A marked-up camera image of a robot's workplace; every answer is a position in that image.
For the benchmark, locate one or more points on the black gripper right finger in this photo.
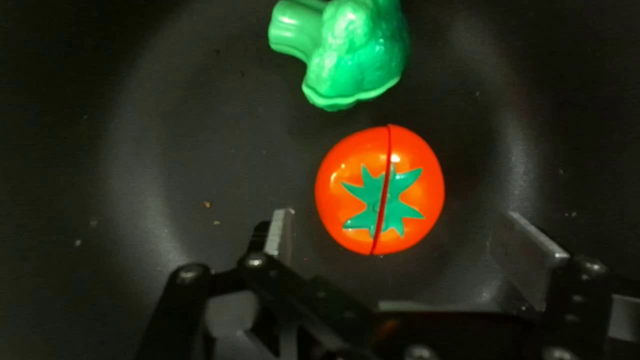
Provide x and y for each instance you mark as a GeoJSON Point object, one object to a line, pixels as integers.
{"type": "Point", "coordinates": [527, 256]}

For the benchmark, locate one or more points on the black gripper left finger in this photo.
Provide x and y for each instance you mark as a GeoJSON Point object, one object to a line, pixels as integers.
{"type": "Point", "coordinates": [279, 239]}

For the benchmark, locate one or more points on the red toy tomato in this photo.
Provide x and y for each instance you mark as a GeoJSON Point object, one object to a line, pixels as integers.
{"type": "Point", "coordinates": [381, 190]}

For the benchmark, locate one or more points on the black cooking pot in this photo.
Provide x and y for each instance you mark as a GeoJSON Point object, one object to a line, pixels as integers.
{"type": "Point", "coordinates": [142, 135]}

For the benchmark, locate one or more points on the green toy broccoli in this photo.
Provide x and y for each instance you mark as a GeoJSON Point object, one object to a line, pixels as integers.
{"type": "Point", "coordinates": [354, 51]}

